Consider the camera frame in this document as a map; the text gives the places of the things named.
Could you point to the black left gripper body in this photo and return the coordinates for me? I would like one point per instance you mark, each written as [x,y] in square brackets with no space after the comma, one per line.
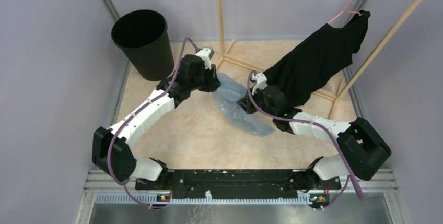
[208,83]

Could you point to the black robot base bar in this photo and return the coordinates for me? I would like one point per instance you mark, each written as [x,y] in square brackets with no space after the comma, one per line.
[238,184]

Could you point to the black t-shirt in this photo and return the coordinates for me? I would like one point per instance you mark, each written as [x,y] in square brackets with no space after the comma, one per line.
[310,65]

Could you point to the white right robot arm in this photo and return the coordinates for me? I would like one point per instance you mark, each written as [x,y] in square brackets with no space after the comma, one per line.
[361,149]

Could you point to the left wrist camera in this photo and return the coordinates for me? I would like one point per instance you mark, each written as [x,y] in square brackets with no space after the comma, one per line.
[206,54]

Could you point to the aluminium frame rail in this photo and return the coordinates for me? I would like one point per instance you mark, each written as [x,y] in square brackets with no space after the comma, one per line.
[104,190]

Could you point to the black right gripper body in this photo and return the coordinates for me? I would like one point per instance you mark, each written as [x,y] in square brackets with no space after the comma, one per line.
[258,98]

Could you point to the black trash bin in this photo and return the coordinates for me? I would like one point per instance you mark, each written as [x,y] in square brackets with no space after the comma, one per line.
[142,35]

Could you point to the blue plastic trash bag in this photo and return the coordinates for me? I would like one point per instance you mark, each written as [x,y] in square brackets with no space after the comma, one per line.
[228,97]

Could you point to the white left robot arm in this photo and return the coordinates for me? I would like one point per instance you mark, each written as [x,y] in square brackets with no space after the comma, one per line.
[112,146]

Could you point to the wooden clothes rack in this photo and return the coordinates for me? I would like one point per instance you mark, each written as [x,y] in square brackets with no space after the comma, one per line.
[345,86]

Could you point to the pink clothes hanger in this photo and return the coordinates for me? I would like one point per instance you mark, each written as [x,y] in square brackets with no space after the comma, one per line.
[345,10]

